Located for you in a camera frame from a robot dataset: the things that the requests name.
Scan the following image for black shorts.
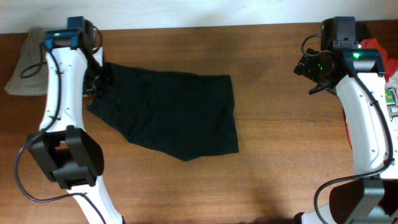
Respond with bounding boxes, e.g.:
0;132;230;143
87;63;239;161

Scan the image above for black shirt with white tag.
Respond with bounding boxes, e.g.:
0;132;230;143
355;22;372;42

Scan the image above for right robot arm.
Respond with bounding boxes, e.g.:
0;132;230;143
294;17;397;223

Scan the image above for white shirt with green print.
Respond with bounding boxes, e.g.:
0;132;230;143
384;77;398;144

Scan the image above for red jersey with white letters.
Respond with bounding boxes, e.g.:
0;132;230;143
338;38;397;147

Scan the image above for folded khaki shorts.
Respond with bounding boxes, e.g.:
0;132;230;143
4;27;49;96

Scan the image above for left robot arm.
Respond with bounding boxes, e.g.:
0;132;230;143
20;16;125;223

